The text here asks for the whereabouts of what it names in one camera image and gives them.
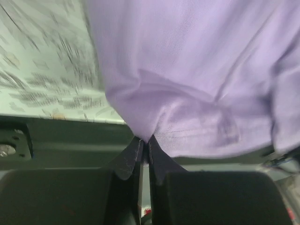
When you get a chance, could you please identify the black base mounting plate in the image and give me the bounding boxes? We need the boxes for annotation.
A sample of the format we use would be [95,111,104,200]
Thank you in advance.
[0,116,281,180]

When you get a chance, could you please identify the floral table mat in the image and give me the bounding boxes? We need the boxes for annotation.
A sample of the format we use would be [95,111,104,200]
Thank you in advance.
[0,0,124,124]

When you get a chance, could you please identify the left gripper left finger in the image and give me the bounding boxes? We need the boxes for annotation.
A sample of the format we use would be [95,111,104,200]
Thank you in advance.
[0,138,144,225]

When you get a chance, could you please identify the purple t shirt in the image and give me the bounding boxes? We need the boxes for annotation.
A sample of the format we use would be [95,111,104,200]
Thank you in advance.
[86,0,300,158]

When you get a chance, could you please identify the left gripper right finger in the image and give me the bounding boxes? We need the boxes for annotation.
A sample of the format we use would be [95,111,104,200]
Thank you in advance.
[148,137,292,225]

